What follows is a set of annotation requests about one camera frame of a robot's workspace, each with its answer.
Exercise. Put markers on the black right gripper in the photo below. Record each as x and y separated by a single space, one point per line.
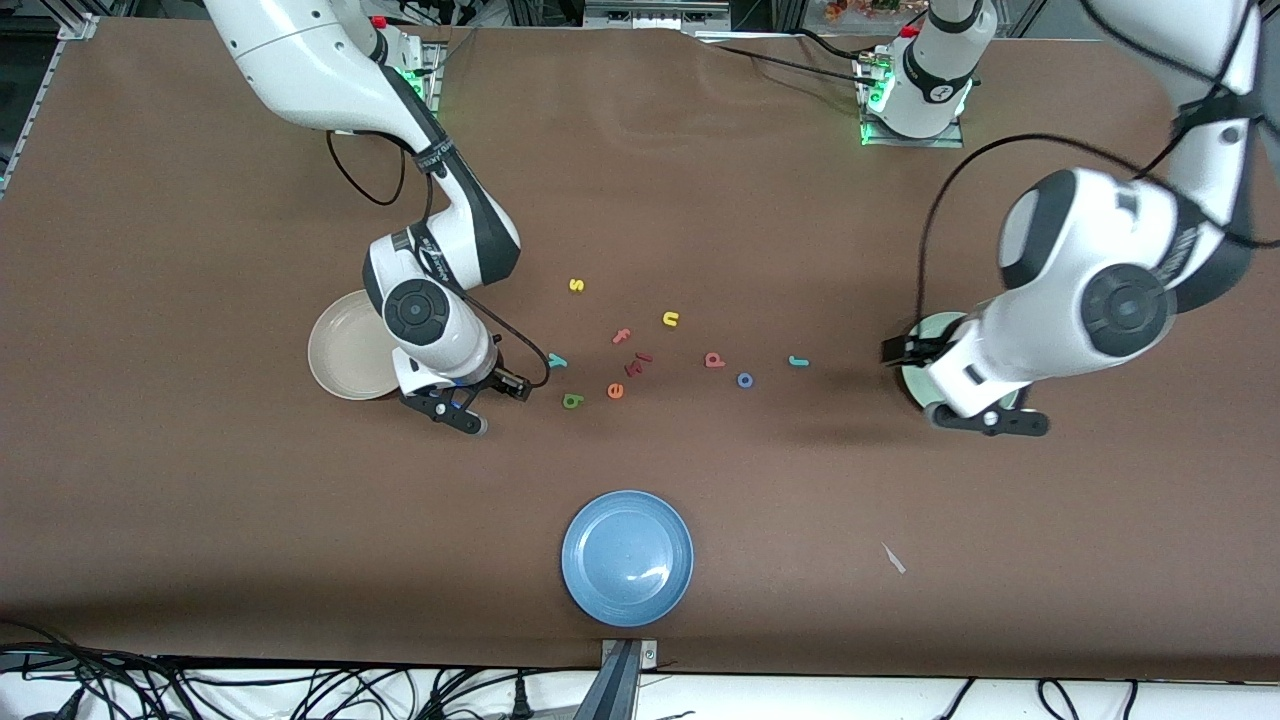
497 378

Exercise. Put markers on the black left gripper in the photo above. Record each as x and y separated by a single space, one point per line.
912 350

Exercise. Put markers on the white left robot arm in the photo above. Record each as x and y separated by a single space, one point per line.
1100 280

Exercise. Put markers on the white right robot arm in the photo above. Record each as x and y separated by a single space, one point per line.
300 60

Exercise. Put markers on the pale green plate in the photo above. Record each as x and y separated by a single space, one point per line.
915 385

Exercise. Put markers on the beige brown plate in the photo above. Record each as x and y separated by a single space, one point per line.
340 350

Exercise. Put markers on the white paper scrap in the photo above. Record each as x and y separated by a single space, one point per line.
893 558

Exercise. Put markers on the blue plate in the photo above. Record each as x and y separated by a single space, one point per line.
627 558

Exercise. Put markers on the black power plug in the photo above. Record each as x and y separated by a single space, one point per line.
520 700

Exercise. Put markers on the dark aluminium mounting bar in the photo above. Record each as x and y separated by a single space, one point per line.
612 695

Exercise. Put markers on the brown table cover sheet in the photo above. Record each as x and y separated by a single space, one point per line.
200 500

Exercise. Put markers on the orange artificial flowers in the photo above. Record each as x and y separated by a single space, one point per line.
860 8

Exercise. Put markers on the silver power strip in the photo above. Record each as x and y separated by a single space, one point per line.
655 14

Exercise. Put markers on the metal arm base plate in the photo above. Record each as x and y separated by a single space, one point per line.
432 75
910 142

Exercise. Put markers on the grey metal clamp bracket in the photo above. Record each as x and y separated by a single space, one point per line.
648 655

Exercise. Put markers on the aluminium frame profile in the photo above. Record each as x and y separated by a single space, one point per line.
40 90

